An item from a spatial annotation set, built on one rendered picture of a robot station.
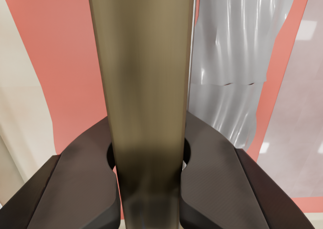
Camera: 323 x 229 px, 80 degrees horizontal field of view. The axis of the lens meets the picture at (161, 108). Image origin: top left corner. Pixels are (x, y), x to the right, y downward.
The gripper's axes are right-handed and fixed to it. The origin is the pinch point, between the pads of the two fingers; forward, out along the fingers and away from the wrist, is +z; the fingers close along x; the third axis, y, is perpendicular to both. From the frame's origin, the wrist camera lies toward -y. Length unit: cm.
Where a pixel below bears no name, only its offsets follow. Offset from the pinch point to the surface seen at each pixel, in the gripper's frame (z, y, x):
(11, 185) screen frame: 3.8, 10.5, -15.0
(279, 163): 5.3, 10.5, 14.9
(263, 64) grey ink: 5.0, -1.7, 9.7
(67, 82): 5.4, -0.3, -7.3
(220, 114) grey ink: 4.7, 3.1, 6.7
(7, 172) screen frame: 4.1, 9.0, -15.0
